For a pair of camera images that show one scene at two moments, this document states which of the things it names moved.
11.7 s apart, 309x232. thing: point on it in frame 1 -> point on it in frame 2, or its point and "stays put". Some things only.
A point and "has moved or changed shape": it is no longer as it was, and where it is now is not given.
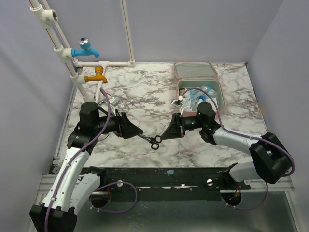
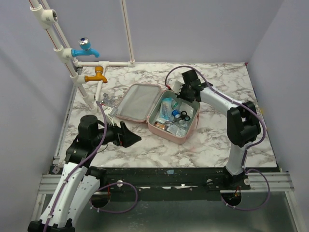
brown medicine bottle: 181,91 has moved or changed shape
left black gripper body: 114,124 -> 111,135
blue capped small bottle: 202,98 has moved or changed shape
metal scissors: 154,141 has moved or changed shape
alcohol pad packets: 187,105 has moved or changed shape
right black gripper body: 180,124 -> 184,91
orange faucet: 99,70 stays put
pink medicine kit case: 196,74 -> 163,111
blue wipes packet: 195,94 has moved or changed shape
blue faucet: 85,46 stays put
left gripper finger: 128,129 -> 126,137
